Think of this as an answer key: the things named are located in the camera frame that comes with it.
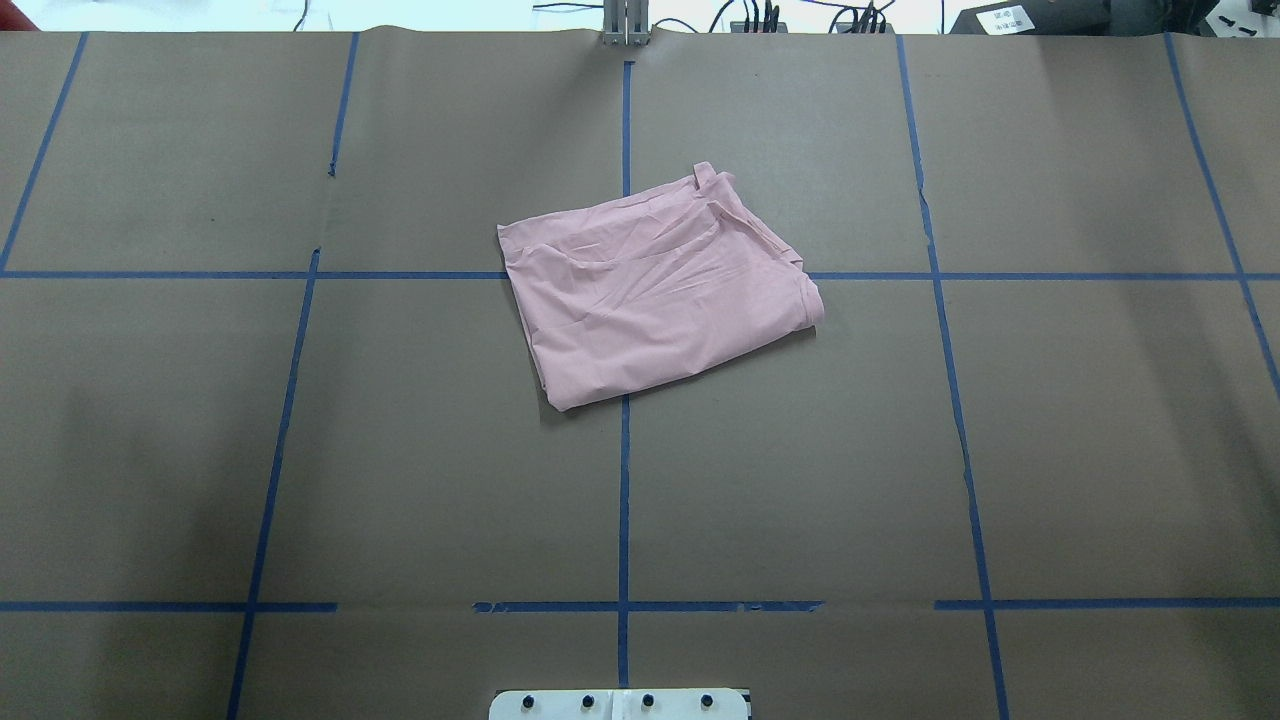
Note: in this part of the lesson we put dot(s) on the pink Snoopy t-shirt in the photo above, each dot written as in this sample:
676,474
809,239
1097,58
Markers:
652,288

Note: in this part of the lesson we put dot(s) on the aluminium frame post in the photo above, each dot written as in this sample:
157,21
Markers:
626,23

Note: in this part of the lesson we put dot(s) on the black electronics box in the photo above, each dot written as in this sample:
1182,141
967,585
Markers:
1230,19

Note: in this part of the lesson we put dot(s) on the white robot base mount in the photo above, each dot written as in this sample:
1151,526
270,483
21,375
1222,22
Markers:
623,703

